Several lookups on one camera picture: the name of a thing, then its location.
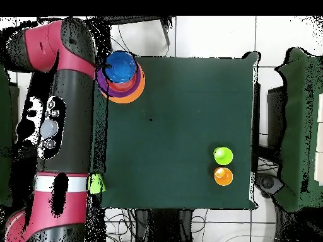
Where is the blue bowl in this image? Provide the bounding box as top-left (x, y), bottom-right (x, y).
top-left (103, 50), bottom-right (138, 84)

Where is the small orange-red bowl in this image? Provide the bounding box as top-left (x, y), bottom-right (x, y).
top-left (107, 72), bottom-right (138, 93)

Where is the large orange bowl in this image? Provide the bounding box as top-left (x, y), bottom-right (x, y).
top-left (100, 62), bottom-right (146, 105)

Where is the light green cup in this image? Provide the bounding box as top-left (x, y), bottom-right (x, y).
top-left (213, 146), bottom-right (234, 166)

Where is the black chair with legs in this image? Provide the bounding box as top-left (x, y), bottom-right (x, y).
top-left (100, 15), bottom-right (176, 52)

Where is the dark green tablecloth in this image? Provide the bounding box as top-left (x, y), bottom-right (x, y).
top-left (91, 49), bottom-right (259, 210)

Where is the green cloth side table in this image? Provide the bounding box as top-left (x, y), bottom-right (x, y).
top-left (274, 47), bottom-right (323, 212)
top-left (0, 64), bottom-right (15, 206)

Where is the orange cup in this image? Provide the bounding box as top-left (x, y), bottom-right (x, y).
top-left (213, 166), bottom-right (234, 187)

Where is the black metal frame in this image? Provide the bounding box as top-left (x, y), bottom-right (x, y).
top-left (252, 83), bottom-right (261, 173)

